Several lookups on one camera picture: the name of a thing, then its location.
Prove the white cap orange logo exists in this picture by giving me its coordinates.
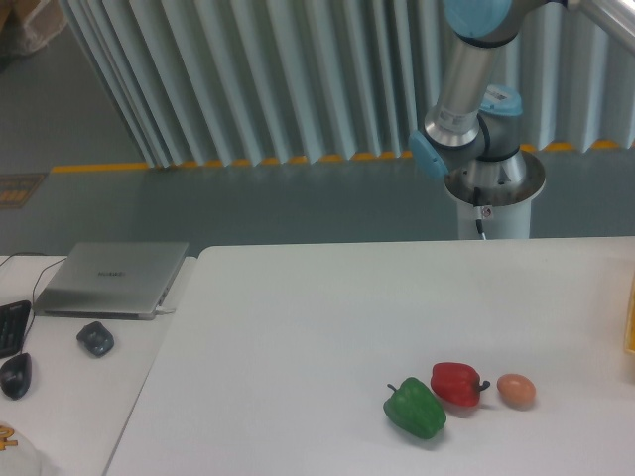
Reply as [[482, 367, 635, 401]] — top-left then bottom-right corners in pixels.
[[0, 421, 59, 476]]

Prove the red bell pepper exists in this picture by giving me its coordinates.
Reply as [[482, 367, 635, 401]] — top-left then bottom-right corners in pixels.
[[431, 362, 491, 408]]

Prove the black computer mouse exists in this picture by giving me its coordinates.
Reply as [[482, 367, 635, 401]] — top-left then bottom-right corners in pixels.
[[1, 353, 33, 401]]

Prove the silver closed laptop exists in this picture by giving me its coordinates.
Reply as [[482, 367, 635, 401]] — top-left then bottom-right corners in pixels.
[[34, 242, 189, 319]]

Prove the green bell pepper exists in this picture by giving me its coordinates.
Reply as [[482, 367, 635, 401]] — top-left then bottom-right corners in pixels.
[[383, 377, 446, 440]]

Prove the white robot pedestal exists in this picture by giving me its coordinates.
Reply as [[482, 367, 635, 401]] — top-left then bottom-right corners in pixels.
[[444, 151, 546, 240]]

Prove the corrugated white partition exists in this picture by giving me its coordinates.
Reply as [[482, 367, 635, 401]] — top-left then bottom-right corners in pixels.
[[62, 1, 634, 167]]

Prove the black thin cable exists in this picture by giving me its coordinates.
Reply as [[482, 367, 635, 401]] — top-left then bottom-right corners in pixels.
[[0, 252, 68, 356]]

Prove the dark earbuds case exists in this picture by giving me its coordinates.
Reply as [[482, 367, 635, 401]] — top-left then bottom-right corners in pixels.
[[76, 321, 115, 358]]

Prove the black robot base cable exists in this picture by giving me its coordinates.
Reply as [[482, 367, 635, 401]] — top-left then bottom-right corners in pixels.
[[471, 185, 488, 241]]

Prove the brown egg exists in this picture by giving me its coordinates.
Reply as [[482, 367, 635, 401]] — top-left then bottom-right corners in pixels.
[[497, 374, 537, 409]]

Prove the cardboard box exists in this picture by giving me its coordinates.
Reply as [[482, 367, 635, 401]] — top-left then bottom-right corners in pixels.
[[1, 0, 67, 59]]

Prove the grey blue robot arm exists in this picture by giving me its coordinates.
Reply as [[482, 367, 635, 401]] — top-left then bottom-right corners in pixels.
[[409, 1, 634, 178]]

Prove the black keyboard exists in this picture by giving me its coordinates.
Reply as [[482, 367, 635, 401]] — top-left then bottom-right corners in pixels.
[[0, 300, 31, 358]]

